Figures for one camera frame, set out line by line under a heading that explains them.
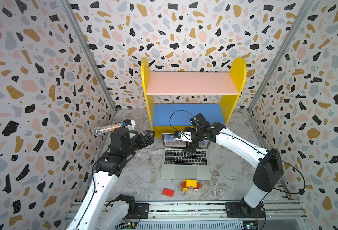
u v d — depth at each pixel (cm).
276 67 95
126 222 71
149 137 63
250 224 72
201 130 63
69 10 70
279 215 74
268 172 45
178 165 91
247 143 51
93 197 41
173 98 120
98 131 80
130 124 64
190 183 78
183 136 69
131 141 59
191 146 72
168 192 79
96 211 40
